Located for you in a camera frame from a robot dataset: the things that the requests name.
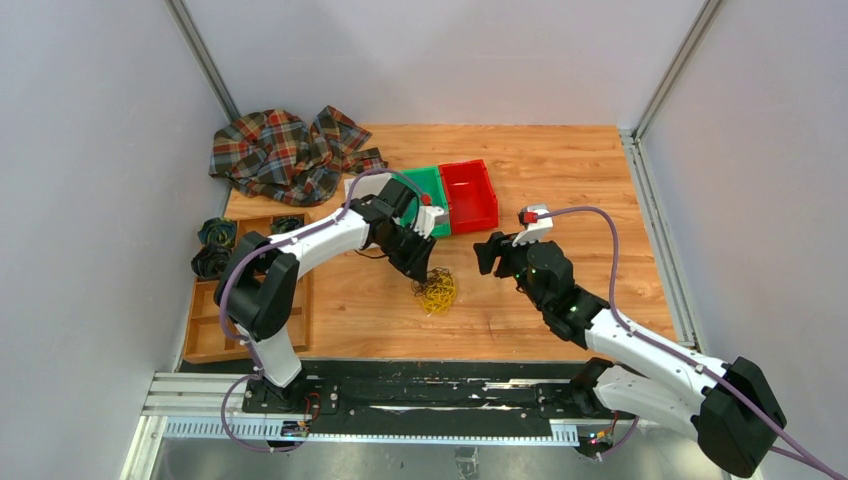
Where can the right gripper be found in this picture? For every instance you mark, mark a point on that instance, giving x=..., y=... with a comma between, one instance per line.
x=499, y=244

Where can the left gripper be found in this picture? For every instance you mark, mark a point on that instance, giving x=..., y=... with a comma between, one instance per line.
x=416, y=264

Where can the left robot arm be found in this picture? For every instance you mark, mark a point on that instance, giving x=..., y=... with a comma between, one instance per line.
x=256, y=291

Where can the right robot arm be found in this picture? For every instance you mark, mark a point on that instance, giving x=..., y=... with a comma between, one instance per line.
x=728, y=409

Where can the red plastic bin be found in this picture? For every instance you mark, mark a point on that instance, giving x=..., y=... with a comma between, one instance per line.
x=473, y=204

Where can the green plastic bin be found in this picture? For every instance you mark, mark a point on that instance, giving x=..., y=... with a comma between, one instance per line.
x=429, y=180

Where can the white plastic bin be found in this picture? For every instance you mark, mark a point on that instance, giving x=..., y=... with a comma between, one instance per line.
x=367, y=188

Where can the plaid cloth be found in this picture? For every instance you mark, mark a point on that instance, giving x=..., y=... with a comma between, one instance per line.
x=275, y=154

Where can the wooden divided tray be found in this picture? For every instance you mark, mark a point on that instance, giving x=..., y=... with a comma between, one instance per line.
x=205, y=341

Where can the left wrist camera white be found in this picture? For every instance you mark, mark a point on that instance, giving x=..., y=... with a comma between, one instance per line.
x=427, y=218

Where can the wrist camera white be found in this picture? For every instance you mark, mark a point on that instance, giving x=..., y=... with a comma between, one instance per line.
x=535, y=224
x=427, y=218

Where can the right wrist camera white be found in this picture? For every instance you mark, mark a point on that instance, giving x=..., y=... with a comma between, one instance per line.
x=535, y=224

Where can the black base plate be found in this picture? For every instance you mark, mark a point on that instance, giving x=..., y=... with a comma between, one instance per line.
x=433, y=398

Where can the aluminium front rail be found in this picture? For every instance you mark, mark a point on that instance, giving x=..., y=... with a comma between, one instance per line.
x=193, y=427

